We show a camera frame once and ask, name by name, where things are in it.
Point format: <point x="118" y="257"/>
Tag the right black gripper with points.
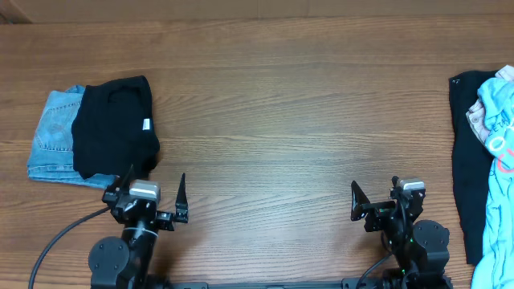
<point x="383" y="205"/>

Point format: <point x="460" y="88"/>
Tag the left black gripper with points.
<point x="167" y="219"/>

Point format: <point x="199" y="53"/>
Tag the black t-shirt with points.
<point x="113" y="132"/>

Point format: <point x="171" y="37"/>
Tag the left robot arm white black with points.
<point x="123" y="262"/>

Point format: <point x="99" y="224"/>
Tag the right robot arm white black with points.
<point x="416" y="249"/>

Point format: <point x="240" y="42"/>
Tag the folded blue jeans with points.
<point x="51" y="158"/>

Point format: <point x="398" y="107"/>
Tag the white pink garment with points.
<point x="476" y="113"/>

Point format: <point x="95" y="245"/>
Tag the light blue garment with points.
<point x="495" y="269"/>

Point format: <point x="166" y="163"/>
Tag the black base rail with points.
<point x="273" y="284"/>

